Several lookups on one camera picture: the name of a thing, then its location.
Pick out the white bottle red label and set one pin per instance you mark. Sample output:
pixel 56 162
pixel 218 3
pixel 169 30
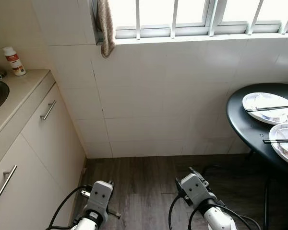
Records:
pixel 14 62

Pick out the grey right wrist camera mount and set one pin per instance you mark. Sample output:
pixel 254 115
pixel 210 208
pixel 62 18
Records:
pixel 192 187

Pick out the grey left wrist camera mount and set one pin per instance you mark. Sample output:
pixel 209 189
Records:
pixel 100 194

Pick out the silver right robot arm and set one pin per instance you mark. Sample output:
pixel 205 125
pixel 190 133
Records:
pixel 216 220

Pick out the beige kitchen cabinet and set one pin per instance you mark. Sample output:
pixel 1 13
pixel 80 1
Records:
pixel 48 143

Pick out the black chopsticks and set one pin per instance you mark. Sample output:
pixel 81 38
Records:
pixel 269 109
pixel 278 141

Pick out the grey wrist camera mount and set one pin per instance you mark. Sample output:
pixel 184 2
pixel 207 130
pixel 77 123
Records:
pixel 100 194
pixel 192 187

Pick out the white plate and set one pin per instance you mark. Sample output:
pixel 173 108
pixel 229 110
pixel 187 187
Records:
pixel 283 132
pixel 264 101

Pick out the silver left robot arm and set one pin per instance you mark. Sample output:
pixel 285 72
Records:
pixel 86 224

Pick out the black round table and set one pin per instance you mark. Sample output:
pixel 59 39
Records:
pixel 240 120

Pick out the black table leg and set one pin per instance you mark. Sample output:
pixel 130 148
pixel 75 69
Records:
pixel 267 201

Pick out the brown hanging towel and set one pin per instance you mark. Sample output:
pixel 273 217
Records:
pixel 105 28

